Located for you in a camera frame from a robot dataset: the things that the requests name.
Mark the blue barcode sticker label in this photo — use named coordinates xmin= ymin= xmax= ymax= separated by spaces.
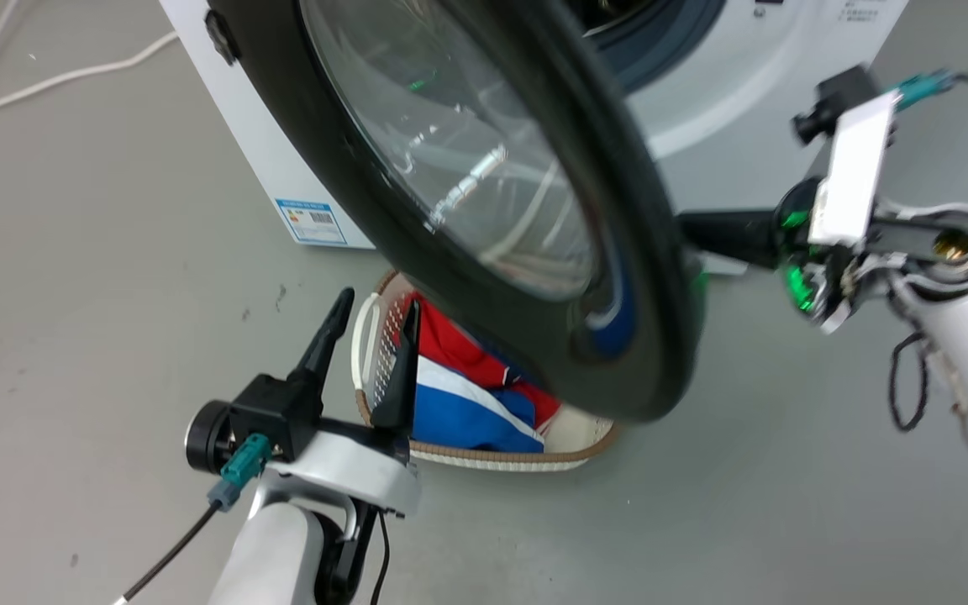
xmin=275 ymin=197 xmax=349 ymax=247

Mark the black round glass washer door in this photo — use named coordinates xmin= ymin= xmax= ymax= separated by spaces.
xmin=206 ymin=0 xmax=708 ymax=424

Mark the white laundry basket brown rim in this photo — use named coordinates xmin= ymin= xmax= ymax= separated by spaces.
xmin=350 ymin=269 xmax=620 ymax=474

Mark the white front-load washing machine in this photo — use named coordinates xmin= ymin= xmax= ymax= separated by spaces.
xmin=159 ymin=0 xmax=910 ymax=278

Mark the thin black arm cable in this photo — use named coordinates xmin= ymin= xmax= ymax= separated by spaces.
xmin=369 ymin=511 xmax=392 ymax=605
xmin=886 ymin=331 xmax=931 ymax=434

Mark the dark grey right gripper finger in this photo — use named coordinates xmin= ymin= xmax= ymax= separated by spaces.
xmin=676 ymin=208 xmax=787 ymax=271

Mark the green-lit right gripper body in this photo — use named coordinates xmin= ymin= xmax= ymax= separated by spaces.
xmin=775 ymin=178 xmax=892 ymax=335

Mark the red blue white garment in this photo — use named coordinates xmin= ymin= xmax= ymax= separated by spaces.
xmin=400 ymin=290 xmax=563 ymax=455

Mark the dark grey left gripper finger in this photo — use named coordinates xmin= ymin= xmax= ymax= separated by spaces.
xmin=369 ymin=298 xmax=423 ymax=438
xmin=287 ymin=287 xmax=356 ymax=438

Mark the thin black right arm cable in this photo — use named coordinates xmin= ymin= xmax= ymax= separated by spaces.
xmin=886 ymin=331 xmax=931 ymax=434

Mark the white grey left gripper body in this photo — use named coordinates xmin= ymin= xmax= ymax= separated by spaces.
xmin=261 ymin=420 xmax=423 ymax=518

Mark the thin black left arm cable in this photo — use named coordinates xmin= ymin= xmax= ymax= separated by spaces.
xmin=369 ymin=511 xmax=392 ymax=605

